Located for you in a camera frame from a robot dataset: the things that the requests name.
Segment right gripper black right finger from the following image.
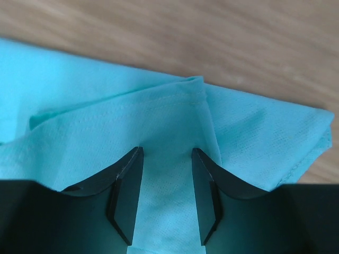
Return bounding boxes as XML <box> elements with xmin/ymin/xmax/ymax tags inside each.
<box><xmin>192</xmin><ymin>148</ymin><xmax>267</xmax><ymax>246</ymax></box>

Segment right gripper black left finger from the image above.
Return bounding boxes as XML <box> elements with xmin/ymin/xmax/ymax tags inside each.
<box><xmin>62</xmin><ymin>147</ymin><xmax>144</xmax><ymax>245</ymax></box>

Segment teal green t shirt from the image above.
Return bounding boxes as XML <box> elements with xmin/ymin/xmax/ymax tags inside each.
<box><xmin>1</xmin><ymin>39</ymin><xmax>334</xmax><ymax>253</ymax></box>

